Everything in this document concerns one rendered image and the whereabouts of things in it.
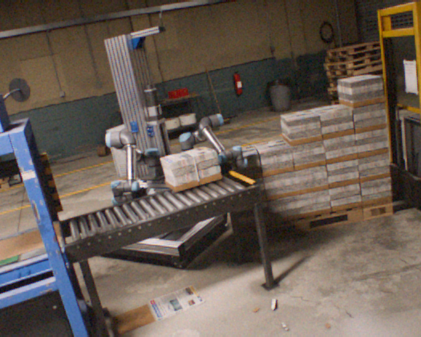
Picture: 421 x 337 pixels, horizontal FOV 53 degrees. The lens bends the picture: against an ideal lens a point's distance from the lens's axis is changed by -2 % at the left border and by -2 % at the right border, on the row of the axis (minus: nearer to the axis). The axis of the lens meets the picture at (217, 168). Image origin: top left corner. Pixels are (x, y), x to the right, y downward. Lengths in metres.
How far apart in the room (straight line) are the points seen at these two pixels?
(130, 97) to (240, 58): 7.32
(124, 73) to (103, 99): 6.14
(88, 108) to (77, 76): 0.74
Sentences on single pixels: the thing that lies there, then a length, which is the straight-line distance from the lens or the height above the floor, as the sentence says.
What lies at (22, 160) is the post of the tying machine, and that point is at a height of 1.40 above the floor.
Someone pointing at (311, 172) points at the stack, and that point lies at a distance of 3.89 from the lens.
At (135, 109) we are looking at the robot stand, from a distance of 3.87.
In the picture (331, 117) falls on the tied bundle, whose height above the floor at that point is 1.02.
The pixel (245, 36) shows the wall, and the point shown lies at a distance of 11.09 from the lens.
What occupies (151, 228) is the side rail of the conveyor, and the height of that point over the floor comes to 0.75.
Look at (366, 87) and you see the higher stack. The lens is 3.93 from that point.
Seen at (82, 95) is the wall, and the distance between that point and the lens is 9.96.
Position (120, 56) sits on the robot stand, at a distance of 3.88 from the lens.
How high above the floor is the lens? 1.75
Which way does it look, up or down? 15 degrees down
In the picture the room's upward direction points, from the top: 11 degrees counter-clockwise
